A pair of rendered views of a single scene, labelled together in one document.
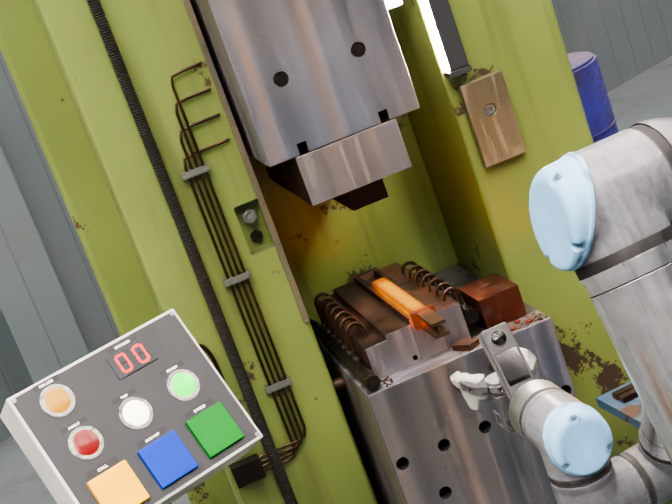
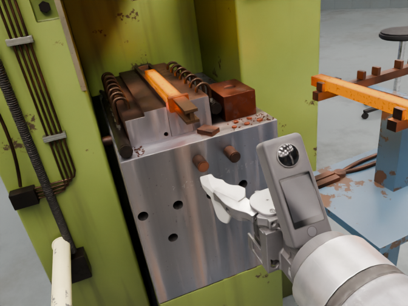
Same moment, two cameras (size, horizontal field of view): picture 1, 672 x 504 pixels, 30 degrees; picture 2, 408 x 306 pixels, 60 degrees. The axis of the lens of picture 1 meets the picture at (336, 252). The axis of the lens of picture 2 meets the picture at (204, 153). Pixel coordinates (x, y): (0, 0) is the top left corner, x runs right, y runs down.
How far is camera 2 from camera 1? 1.56 m
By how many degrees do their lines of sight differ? 15
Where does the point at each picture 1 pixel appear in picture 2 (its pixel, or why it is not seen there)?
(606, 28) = not seen: hidden behind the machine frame
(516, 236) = (254, 54)
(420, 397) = (165, 168)
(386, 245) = (159, 51)
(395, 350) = (150, 125)
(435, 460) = (169, 215)
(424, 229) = (186, 45)
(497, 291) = (238, 91)
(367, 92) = not seen: outside the picture
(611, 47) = not seen: hidden behind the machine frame
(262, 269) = (46, 37)
